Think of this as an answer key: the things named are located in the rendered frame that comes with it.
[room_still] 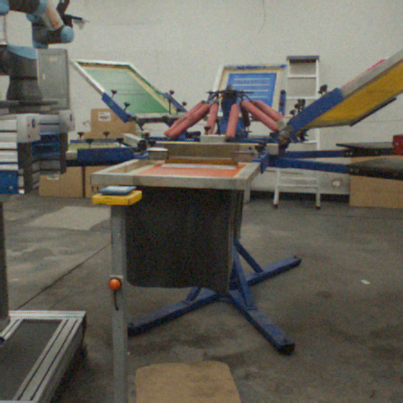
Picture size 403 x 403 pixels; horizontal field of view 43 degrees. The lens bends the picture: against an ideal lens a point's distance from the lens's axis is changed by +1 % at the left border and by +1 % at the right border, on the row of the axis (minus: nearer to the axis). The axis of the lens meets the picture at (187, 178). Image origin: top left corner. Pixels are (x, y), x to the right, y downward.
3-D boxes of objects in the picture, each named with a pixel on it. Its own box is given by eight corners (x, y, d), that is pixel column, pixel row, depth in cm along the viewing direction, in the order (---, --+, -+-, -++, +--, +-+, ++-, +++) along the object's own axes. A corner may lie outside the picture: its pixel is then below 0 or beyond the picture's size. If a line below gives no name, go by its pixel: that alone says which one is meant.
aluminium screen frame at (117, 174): (246, 190, 180) (246, 179, 179) (91, 183, 193) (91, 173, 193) (266, 163, 255) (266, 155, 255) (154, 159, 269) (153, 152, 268)
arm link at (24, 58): (23, 76, 213) (22, 41, 211) (-1, 76, 219) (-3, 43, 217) (44, 76, 224) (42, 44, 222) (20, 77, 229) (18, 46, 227)
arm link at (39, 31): (47, 47, 241) (46, 22, 240) (28, 48, 246) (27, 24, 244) (58, 49, 248) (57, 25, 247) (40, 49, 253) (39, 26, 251)
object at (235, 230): (230, 293, 198) (232, 184, 191) (221, 292, 199) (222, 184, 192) (246, 257, 242) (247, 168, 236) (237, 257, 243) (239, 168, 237)
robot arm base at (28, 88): (0, 100, 215) (-2, 76, 214) (13, 100, 230) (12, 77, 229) (36, 100, 215) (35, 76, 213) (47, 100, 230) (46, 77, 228)
